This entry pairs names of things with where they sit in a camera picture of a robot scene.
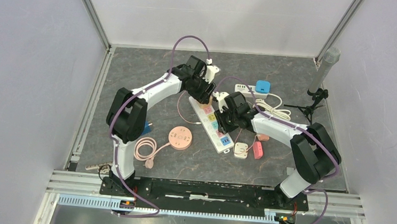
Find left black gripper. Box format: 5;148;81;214
186;73;217;106

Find small salmon charger plug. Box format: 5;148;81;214
256;134;270;141

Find white power strip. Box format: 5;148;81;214
235;84;269;99
188;97;234;154

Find white usb charger plug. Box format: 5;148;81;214
233;142;249;159

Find pink plug adapter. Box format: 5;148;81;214
252;141;264;159

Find pink round socket base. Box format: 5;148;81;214
168;126;193;150

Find blue cube socket adapter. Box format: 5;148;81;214
141;121;152;135

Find beige cube adapter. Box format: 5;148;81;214
199;103;211;109

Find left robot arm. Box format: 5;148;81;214
106;56;220;196

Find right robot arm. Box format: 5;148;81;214
213;92;342;209

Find light blue square plug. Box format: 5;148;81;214
255;80;271;94

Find grey microphone on stand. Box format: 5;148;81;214
284;46;341;125

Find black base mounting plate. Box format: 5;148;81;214
100;177;309;217

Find thin pink charging cable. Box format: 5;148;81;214
173;90;262;157

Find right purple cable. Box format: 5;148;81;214
203;74;347;224

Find purple cable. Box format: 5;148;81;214
102;29;213;224
203;74;347;224

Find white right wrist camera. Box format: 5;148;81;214
212;92;229;113

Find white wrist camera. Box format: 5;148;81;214
212;92;229;113
203;58;220;84

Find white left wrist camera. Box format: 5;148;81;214
203;58;220;84

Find white coiled strip cable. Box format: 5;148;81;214
252;91;293;122

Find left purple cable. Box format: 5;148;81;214
102;29;213;224

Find pink coiled power cable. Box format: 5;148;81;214
132;136;172;171

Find light blue cable duct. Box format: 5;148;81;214
58;194;278;224

